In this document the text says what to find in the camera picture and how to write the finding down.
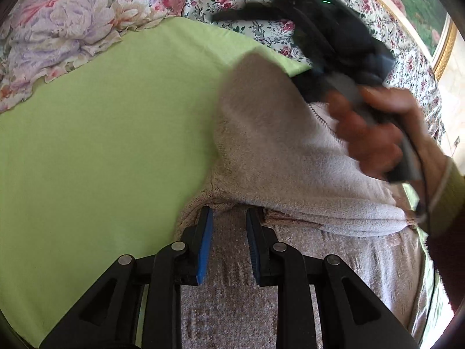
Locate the gold framed picture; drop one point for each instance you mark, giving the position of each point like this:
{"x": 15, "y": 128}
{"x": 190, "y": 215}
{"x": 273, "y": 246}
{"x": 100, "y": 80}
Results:
{"x": 417, "y": 11}

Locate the person's right hand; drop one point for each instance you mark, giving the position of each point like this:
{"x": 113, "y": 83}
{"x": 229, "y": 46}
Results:
{"x": 374, "y": 141}

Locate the green bed sheet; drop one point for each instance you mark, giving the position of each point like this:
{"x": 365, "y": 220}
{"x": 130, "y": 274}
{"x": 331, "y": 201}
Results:
{"x": 90, "y": 152}

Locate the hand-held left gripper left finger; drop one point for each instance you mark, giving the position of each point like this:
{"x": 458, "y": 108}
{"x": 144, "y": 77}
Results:
{"x": 205, "y": 247}

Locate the white wall outlet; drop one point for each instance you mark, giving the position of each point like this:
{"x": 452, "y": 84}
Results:
{"x": 457, "y": 143}

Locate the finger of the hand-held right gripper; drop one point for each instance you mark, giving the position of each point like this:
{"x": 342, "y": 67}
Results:
{"x": 247, "y": 12}

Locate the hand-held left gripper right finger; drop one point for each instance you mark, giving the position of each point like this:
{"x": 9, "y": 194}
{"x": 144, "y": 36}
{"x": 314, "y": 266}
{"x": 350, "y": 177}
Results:
{"x": 253, "y": 247}

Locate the pink knitted sweater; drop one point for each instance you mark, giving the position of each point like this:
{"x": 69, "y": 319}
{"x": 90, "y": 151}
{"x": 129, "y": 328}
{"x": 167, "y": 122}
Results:
{"x": 290, "y": 160}

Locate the purple floral ruffled pillow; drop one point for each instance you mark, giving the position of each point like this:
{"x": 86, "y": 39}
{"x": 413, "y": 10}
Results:
{"x": 72, "y": 25}

